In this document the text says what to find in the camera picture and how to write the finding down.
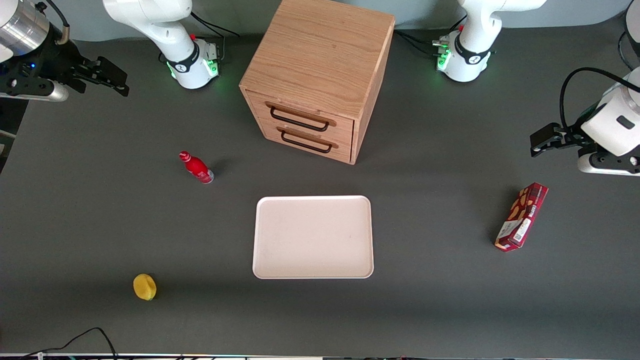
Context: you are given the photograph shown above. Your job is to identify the yellow lemon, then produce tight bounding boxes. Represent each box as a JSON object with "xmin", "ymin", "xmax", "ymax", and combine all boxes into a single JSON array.
[{"xmin": 132, "ymin": 273, "xmax": 158, "ymax": 302}]

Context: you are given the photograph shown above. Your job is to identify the wooden drawer cabinet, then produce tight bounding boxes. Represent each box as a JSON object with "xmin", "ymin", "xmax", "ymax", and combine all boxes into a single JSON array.
[{"xmin": 239, "ymin": 0, "xmax": 396, "ymax": 166}]

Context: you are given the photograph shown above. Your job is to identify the thin black table edge cable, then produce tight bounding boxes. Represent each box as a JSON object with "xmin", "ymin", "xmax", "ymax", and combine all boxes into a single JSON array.
[{"xmin": 19, "ymin": 327, "xmax": 120, "ymax": 360}]

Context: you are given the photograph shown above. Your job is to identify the black arm base cable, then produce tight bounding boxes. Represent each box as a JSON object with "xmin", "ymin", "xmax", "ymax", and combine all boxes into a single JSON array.
[
  {"xmin": 189, "ymin": 11, "xmax": 242, "ymax": 40},
  {"xmin": 393, "ymin": 29, "xmax": 453, "ymax": 57}
]

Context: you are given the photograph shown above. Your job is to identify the black left arm base cable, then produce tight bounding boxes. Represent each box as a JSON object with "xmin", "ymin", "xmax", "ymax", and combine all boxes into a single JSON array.
[{"xmin": 393, "ymin": 29, "xmax": 453, "ymax": 57}]

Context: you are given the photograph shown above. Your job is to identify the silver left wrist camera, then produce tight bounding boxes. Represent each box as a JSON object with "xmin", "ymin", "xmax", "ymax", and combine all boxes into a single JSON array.
[{"xmin": 577, "ymin": 149, "xmax": 640, "ymax": 177}]

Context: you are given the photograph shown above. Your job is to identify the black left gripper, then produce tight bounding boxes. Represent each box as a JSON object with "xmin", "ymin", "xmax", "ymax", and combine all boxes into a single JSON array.
[{"xmin": 530, "ymin": 119, "xmax": 602, "ymax": 159}]

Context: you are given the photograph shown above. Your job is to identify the black metal drawer handle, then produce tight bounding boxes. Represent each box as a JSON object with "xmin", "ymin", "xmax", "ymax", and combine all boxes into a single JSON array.
[
  {"xmin": 269, "ymin": 105, "xmax": 331, "ymax": 133},
  {"xmin": 280, "ymin": 128, "xmax": 334, "ymax": 154}
]

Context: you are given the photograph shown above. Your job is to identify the red snack box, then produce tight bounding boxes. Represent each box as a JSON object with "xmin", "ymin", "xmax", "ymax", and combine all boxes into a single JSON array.
[{"xmin": 494, "ymin": 182, "xmax": 550, "ymax": 253}]

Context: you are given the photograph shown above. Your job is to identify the white plastic tray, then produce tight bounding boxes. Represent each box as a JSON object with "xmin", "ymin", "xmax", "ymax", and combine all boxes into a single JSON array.
[{"xmin": 252, "ymin": 195, "xmax": 375, "ymax": 280}]

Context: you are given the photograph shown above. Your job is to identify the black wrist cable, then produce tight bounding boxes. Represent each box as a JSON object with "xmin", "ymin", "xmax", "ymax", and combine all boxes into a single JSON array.
[
  {"xmin": 34, "ymin": 0, "xmax": 72, "ymax": 47},
  {"xmin": 559, "ymin": 67, "xmax": 632, "ymax": 132}
]

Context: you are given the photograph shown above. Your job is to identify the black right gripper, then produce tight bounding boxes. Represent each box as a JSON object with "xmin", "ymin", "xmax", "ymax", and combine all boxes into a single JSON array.
[{"xmin": 0, "ymin": 39, "xmax": 130, "ymax": 98}]

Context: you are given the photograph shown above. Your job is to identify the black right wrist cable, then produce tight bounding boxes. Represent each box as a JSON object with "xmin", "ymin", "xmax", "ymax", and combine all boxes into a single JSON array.
[{"xmin": 34, "ymin": 0, "xmax": 72, "ymax": 47}]

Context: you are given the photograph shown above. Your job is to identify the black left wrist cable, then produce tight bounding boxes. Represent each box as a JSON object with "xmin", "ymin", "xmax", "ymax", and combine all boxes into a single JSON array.
[{"xmin": 559, "ymin": 67, "xmax": 632, "ymax": 132}]

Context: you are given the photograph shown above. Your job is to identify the wooden drawer front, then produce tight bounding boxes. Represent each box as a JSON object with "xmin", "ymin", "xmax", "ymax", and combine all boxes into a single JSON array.
[
  {"xmin": 260, "ymin": 120, "xmax": 354, "ymax": 164},
  {"xmin": 246, "ymin": 90, "xmax": 355, "ymax": 147}
]

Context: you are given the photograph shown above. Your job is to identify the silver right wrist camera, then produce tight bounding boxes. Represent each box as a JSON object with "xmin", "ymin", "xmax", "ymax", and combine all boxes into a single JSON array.
[{"xmin": 0, "ymin": 80, "xmax": 70, "ymax": 103}]

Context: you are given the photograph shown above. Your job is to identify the red coke bottle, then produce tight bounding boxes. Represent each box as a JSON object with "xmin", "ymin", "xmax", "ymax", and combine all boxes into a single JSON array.
[{"xmin": 179, "ymin": 151, "xmax": 215, "ymax": 185}]

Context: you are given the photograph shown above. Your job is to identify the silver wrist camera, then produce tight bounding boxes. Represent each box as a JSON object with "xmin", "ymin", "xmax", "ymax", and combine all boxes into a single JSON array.
[
  {"xmin": 0, "ymin": 80, "xmax": 70, "ymax": 103},
  {"xmin": 577, "ymin": 149, "xmax": 640, "ymax": 177}
]

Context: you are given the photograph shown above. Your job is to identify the black right arm base cable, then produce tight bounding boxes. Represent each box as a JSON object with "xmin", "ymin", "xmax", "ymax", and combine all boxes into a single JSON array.
[{"xmin": 189, "ymin": 11, "xmax": 242, "ymax": 40}]

